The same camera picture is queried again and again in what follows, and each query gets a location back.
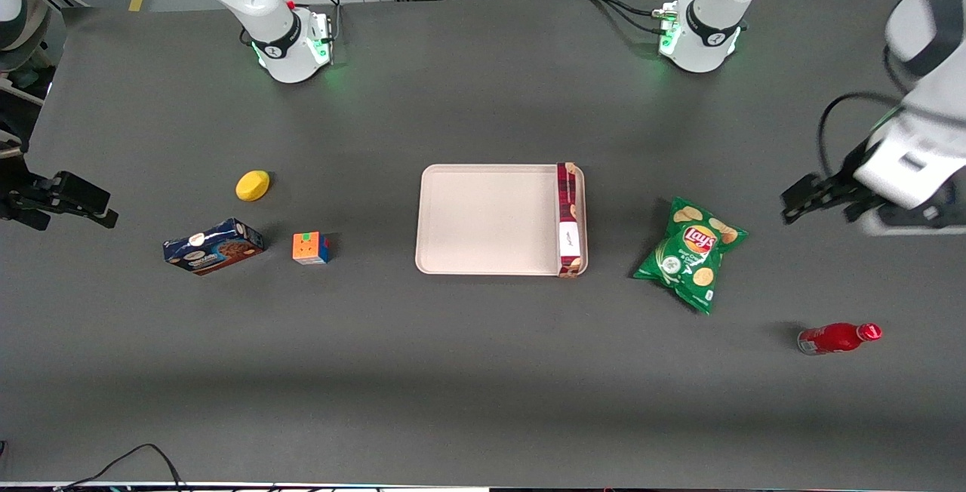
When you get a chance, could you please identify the black base cable bundle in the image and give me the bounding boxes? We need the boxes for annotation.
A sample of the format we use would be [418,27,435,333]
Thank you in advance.
[575,0,680,37]

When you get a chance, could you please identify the yellow lemon-shaped object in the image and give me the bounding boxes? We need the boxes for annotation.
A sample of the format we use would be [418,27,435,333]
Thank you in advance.
[235,170,271,202]

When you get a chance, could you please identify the green Lay's chips bag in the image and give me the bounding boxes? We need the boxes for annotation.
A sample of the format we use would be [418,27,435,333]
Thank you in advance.
[632,196,748,315]

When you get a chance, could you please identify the thin black table-edge cable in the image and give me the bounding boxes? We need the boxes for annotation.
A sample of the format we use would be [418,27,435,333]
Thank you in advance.
[54,443,186,492]

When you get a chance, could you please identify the beige plastic tray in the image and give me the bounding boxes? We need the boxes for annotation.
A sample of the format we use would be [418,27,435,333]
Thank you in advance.
[415,164,589,277]

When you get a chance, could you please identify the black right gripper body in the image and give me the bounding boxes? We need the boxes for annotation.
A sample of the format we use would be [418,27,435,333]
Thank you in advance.
[0,174,54,231]

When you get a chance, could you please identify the colourful puzzle cube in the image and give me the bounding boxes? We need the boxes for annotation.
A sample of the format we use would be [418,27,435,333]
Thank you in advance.
[292,232,331,266]

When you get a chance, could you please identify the red bottle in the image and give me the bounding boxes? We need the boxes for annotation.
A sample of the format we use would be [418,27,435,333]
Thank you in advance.
[797,321,882,356]

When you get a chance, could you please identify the red cookie box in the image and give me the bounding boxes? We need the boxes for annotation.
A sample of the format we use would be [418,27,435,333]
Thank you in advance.
[556,162,584,278]

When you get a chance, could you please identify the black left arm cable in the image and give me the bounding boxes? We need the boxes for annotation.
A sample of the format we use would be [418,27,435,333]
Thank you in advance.
[818,91,903,177]

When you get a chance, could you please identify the blue cookie box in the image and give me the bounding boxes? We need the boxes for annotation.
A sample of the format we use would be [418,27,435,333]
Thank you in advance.
[163,218,266,276]

